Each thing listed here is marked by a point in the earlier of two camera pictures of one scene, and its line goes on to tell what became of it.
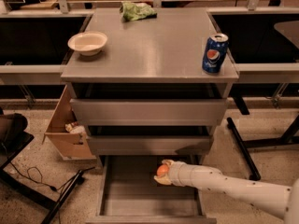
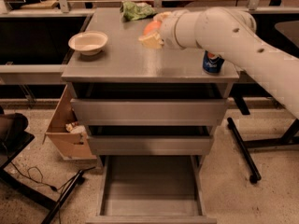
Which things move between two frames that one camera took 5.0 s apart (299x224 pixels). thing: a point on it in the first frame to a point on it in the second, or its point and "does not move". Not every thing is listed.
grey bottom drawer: [128, 193] does not move
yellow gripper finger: [168, 161] to [162, 16]
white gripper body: [181, 173] to [168, 29]
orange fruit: [163, 170] to [151, 27]
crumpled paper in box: [73, 128] does not move
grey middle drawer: [149, 145] does not move
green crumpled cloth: [131, 11] does not move
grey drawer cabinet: [152, 87] does not move
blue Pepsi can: [214, 53] does not move
